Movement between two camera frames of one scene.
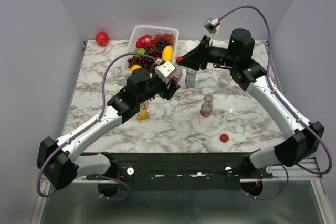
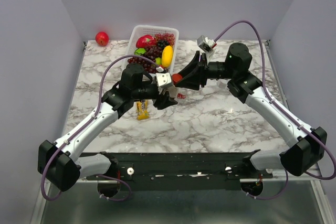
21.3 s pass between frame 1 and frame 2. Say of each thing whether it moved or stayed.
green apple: stayed
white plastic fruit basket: stayed
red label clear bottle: moved
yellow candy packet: stayed
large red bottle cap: moved
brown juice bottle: moved
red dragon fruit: stayed
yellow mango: stayed
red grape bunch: stayed
